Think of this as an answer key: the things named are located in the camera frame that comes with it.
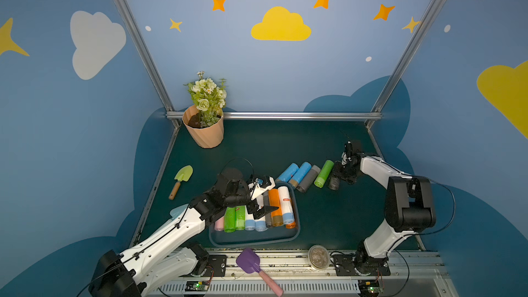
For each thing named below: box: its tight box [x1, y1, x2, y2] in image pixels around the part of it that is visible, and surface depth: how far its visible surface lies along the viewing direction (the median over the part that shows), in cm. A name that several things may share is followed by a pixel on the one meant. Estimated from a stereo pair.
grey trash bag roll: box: [296, 165, 322, 194], surface depth 98 cm
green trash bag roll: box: [223, 206, 236, 234], surface depth 82 cm
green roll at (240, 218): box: [235, 205, 246, 231], surface depth 82 cm
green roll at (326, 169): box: [314, 159, 335, 189], surface depth 98 cm
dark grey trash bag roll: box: [262, 190, 273, 229], surface depth 86 cm
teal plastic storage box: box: [209, 182, 301, 248], surface depth 82 cm
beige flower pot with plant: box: [181, 70, 227, 149], surface depth 99 cm
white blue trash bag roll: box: [244, 213, 256, 231], surface depth 82 cm
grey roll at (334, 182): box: [327, 175, 341, 191], surface depth 96 cm
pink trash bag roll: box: [214, 215, 225, 231], surface depth 82 cm
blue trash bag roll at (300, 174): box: [288, 161, 313, 189], surface depth 98 cm
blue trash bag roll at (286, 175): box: [275, 162, 300, 183], surface depth 100 cm
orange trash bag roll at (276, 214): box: [268, 188, 284, 227], surface depth 84 cm
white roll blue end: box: [277, 186, 295, 225], surface depth 83 cm
